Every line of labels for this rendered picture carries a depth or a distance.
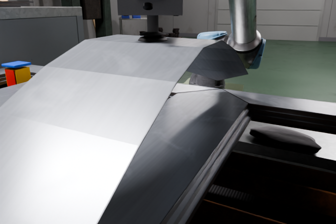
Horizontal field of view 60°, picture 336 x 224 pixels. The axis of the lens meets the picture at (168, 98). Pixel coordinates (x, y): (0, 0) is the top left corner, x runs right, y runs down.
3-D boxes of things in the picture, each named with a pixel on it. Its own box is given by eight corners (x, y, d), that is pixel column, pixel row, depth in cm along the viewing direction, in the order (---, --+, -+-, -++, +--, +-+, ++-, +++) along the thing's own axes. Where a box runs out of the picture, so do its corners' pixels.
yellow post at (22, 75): (25, 128, 94) (15, 70, 88) (14, 125, 96) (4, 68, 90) (37, 123, 98) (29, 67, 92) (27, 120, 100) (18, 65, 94)
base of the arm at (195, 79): (190, 81, 130) (192, 59, 127) (224, 84, 128) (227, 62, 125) (186, 90, 116) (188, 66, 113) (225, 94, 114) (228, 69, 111)
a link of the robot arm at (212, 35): (200, 60, 126) (202, 28, 122) (230, 64, 121) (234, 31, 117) (189, 64, 116) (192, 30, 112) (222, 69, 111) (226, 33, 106)
